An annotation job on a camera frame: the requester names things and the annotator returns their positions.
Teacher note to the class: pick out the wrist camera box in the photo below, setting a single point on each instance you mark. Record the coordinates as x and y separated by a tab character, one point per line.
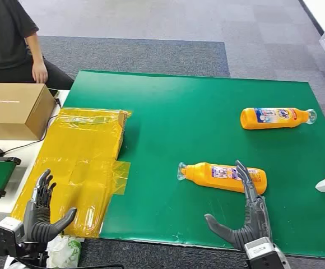
266	256
8	235

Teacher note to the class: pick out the person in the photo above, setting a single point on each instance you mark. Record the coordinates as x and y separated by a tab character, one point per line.
2	33

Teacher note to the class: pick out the orange bottle with purple label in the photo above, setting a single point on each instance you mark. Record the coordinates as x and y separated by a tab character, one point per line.
204	176

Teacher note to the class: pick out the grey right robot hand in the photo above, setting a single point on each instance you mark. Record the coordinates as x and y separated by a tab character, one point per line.
256	219

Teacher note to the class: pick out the person's forearm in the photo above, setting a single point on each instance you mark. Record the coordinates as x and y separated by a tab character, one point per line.
35	48

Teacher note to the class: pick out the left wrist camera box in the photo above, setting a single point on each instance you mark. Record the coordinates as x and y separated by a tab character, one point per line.
8	235

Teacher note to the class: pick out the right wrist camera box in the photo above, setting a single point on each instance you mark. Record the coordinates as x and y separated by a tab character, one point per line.
266	256

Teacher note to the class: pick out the person's hand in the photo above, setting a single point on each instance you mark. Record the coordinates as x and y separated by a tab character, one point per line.
40	72

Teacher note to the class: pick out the white plastic bag green print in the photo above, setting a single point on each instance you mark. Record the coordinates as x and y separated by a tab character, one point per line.
64	252

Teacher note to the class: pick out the black smartphone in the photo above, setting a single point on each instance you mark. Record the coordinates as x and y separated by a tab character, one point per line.
54	92

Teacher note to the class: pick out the large green table mat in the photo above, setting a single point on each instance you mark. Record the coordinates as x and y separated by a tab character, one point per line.
184	122

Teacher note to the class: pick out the brown cardboard box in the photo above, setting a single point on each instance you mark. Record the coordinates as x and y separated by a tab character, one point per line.
17	111

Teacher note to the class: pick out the orange bottle with blue label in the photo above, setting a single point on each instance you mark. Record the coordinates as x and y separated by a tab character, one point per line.
274	118

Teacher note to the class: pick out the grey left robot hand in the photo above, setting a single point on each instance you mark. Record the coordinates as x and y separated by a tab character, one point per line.
38	222

